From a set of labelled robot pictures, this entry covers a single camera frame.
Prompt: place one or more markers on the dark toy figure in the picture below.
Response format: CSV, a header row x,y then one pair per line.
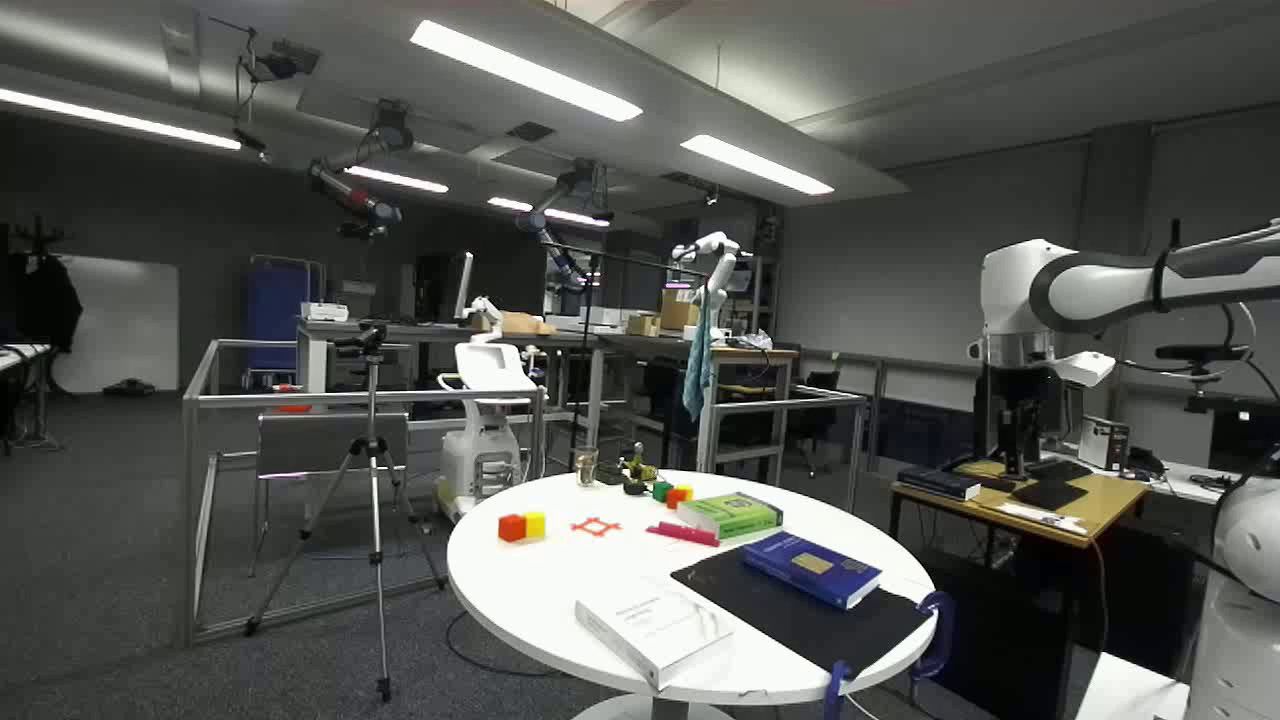
x,y
638,470

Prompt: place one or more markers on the dark box on desk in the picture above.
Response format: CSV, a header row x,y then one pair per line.
x,y
936,480

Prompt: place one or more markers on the white board panel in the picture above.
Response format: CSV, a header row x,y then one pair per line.
x,y
121,327

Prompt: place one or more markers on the blue hanging cloth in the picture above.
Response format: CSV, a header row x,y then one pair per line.
x,y
697,365

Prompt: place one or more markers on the black table mat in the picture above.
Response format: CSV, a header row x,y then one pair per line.
x,y
772,617

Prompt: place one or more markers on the small orange cube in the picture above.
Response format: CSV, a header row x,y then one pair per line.
x,y
680,497

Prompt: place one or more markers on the green box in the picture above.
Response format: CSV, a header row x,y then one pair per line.
x,y
728,514

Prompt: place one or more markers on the orange hash-shaped piece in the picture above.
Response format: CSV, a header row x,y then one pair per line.
x,y
594,525

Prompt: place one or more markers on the white book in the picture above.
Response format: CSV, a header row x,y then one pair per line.
x,y
652,630

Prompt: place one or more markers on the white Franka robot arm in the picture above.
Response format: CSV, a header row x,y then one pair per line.
x,y
1104,284

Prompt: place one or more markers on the grey metal railing frame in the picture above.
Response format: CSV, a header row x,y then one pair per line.
x,y
191,507

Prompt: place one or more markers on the blue hardcover book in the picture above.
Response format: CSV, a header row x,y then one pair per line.
x,y
806,565

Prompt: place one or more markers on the small glass jar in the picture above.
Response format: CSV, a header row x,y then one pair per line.
x,y
584,470

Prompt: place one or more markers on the black sensor bar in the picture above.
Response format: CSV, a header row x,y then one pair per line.
x,y
1201,352

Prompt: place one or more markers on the metal workbench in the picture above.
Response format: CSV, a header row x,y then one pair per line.
x,y
707,401

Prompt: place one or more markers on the black camera tripod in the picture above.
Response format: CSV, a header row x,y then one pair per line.
x,y
372,455

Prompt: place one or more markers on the fluorescent ceiling light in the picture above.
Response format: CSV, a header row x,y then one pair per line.
x,y
756,164
525,68
121,122
397,178
545,209

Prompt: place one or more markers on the blue cabinet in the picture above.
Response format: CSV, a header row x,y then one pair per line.
x,y
276,315

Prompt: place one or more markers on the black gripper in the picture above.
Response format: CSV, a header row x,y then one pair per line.
x,y
1025,401

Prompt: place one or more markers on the red cube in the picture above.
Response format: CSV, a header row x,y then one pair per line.
x,y
515,529

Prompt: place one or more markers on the dark hanging jacket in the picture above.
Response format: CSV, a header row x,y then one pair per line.
x,y
36,301

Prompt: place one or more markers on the small green cube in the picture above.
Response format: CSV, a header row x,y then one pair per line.
x,y
663,489

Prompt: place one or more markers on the cardboard box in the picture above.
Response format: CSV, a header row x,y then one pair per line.
x,y
678,315

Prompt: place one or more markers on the wooden desk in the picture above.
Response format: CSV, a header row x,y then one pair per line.
x,y
1104,507

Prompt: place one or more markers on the white wheeled cart machine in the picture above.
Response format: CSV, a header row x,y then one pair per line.
x,y
481,462

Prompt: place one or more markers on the yellow cube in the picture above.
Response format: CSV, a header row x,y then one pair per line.
x,y
532,525

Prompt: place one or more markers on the ceiling mounted robot arm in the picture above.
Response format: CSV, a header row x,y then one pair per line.
x,y
560,245
354,194

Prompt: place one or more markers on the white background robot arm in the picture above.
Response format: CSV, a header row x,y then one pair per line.
x,y
707,261

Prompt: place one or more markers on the blue table clamp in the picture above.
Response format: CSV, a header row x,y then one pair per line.
x,y
839,685
936,638

